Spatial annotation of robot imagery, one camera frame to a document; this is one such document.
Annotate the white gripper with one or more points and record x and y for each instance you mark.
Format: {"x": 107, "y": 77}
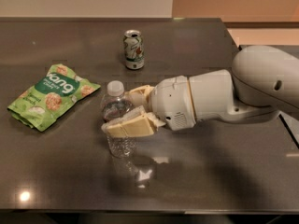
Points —
{"x": 170, "y": 101}

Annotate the clear plastic water bottle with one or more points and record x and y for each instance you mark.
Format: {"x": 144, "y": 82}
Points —
{"x": 114, "y": 104}

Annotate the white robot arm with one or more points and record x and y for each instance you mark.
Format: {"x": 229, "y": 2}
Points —
{"x": 263, "y": 81}

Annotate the green rice chips bag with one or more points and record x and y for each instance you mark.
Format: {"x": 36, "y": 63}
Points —
{"x": 42, "y": 104}

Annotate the green white 7up can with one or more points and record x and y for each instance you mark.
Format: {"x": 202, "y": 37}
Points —
{"x": 133, "y": 49}

